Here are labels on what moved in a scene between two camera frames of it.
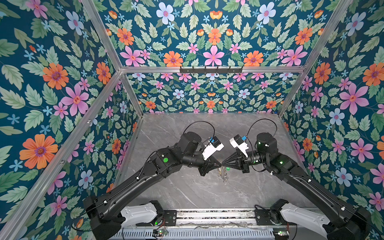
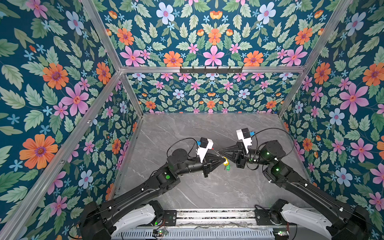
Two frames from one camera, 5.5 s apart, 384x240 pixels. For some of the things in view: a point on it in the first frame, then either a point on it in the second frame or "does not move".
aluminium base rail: x=215 y=217 does not move
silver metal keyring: x=225 y=175 -> x=220 y=155
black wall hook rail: x=210 y=70 does not move
